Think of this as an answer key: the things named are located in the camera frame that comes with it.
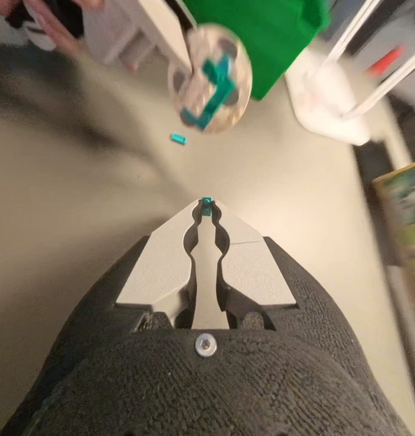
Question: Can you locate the green plastic bin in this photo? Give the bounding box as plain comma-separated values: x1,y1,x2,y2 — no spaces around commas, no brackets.
182,0,331,101

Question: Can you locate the colourful lego box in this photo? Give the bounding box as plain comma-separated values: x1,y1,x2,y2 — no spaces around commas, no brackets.
372,158,415,304

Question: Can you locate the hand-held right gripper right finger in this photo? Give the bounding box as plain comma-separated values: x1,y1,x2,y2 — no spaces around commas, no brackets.
209,200,297,330

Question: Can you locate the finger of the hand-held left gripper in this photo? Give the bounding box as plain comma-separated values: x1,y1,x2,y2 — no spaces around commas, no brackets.
137,0,197,75
82,0,162,66

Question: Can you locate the wooden book stand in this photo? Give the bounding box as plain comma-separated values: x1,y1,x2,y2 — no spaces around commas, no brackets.
283,0,415,146

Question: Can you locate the person's left hand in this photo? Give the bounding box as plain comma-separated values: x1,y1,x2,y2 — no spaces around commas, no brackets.
24,0,104,57

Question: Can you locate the round white lego assembly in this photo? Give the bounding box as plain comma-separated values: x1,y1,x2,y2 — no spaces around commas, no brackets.
167,23,253,134

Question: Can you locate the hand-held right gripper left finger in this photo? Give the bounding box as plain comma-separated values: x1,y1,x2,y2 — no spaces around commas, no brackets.
115,199,204,330

